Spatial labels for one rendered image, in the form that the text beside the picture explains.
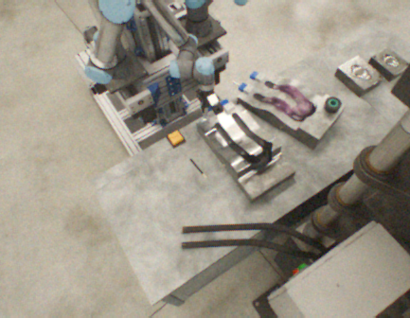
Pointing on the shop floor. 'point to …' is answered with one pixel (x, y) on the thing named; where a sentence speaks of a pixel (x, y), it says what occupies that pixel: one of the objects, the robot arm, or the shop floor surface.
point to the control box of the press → (345, 280)
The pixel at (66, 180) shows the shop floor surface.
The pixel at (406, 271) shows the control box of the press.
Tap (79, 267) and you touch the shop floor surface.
